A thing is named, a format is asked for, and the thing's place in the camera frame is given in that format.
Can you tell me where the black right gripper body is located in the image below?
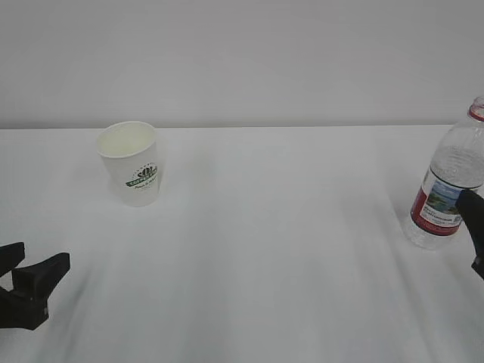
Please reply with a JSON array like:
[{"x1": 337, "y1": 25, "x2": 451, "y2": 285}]
[{"x1": 471, "y1": 256, "x2": 484, "y2": 280}]

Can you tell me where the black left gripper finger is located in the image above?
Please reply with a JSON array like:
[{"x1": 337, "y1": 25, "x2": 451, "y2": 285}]
[
  {"x1": 0, "y1": 242, "x2": 25, "y2": 277},
  {"x1": 12, "y1": 253, "x2": 70, "y2": 299}
]

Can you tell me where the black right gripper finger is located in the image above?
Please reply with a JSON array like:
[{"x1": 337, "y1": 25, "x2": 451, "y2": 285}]
[{"x1": 456, "y1": 189, "x2": 483, "y2": 263}]

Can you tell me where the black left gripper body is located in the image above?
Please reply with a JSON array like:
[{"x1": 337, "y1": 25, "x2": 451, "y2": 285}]
[{"x1": 1, "y1": 287, "x2": 49, "y2": 330}]

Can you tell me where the clear plastic water bottle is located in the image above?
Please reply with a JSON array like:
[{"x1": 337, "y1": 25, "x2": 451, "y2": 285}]
[{"x1": 404, "y1": 97, "x2": 483, "y2": 250}]

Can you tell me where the white paper cup green logo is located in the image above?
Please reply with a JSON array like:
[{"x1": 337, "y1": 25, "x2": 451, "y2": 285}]
[{"x1": 96, "y1": 121, "x2": 160, "y2": 207}]

